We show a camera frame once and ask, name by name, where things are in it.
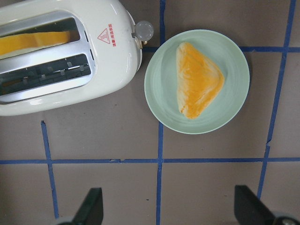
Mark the bread slice in toaster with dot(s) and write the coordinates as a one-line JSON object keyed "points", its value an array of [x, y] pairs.
{"points": [[39, 40]]}

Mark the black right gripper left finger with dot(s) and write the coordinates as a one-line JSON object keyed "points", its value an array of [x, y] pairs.
{"points": [[91, 211]]}

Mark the light green plate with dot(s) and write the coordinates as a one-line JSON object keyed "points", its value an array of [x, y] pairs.
{"points": [[160, 84]]}

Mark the white two-slot toaster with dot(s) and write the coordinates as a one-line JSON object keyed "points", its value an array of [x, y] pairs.
{"points": [[103, 55]]}

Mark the triangular toast on plate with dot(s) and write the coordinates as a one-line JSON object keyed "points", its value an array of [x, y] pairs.
{"points": [[199, 80]]}

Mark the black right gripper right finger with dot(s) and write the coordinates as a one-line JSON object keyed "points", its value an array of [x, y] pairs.
{"points": [[249, 210]]}

